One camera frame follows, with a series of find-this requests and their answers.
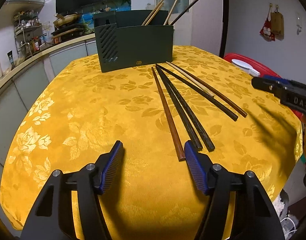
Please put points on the golden lidded pan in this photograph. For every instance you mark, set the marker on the golden lidded pan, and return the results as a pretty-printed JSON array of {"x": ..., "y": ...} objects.
[{"x": 67, "y": 20}]

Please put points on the dark textured chopstick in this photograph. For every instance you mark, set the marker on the dark textured chopstick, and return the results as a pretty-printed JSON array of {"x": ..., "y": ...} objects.
[
  {"x": 177, "y": 105},
  {"x": 190, "y": 116}
]

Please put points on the reddish brown chopstick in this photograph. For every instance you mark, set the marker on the reddish brown chopstick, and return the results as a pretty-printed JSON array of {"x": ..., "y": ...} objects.
[{"x": 168, "y": 115}]

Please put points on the black pepper grinder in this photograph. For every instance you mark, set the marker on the black pepper grinder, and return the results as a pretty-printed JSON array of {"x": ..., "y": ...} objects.
[{"x": 10, "y": 58}]

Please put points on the brown hanging bag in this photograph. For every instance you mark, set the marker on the brown hanging bag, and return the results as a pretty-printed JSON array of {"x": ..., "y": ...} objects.
[{"x": 278, "y": 25}]

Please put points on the black induction cooker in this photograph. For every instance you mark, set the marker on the black induction cooker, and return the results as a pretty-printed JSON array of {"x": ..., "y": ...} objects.
[{"x": 66, "y": 32}]

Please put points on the yellow floral tablecloth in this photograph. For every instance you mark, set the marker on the yellow floral tablecloth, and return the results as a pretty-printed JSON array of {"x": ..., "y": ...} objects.
[{"x": 105, "y": 110}]

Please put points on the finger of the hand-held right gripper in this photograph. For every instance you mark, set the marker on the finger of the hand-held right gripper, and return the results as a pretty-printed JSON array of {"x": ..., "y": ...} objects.
[
  {"x": 265, "y": 84},
  {"x": 280, "y": 80}
]

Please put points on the white plastic cup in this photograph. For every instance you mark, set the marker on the white plastic cup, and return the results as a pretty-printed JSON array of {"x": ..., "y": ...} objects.
[{"x": 243, "y": 66}]

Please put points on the dark green utensil holder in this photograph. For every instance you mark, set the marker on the dark green utensil holder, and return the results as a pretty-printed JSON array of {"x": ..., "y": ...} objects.
[{"x": 143, "y": 45}]

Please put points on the red plastic stool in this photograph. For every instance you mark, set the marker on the red plastic stool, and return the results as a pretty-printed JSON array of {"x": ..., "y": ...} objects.
[{"x": 260, "y": 66}]

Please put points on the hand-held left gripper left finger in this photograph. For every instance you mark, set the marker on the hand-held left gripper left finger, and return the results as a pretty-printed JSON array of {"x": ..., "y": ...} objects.
[{"x": 112, "y": 167}]

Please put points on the red floral hanging bag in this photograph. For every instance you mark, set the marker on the red floral hanging bag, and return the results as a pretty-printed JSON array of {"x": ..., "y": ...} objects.
[{"x": 266, "y": 30}]

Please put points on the light bamboo chopstick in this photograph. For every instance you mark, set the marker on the light bamboo chopstick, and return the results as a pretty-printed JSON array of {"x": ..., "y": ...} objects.
[
  {"x": 156, "y": 13},
  {"x": 158, "y": 7},
  {"x": 190, "y": 79},
  {"x": 173, "y": 7}
]

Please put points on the dark smooth chopstick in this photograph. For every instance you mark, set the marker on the dark smooth chopstick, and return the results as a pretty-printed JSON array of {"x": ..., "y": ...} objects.
[
  {"x": 199, "y": 93},
  {"x": 186, "y": 10}
]

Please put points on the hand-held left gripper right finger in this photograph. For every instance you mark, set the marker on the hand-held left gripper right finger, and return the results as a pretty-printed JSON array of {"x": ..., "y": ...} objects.
[{"x": 195, "y": 167}]

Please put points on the blue printed backsplash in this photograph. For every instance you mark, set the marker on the blue printed backsplash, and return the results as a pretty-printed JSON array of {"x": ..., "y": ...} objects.
[{"x": 97, "y": 8}]

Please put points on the brown wooden chopstick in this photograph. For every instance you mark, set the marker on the brown wooden chopstick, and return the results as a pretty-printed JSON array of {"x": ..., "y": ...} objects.
[{"x": 230, "y": 105}]

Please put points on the metal spice rack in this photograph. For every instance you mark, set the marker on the metal spice rack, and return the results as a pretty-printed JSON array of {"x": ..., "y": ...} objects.
[{"x": 27, "y": 35}]

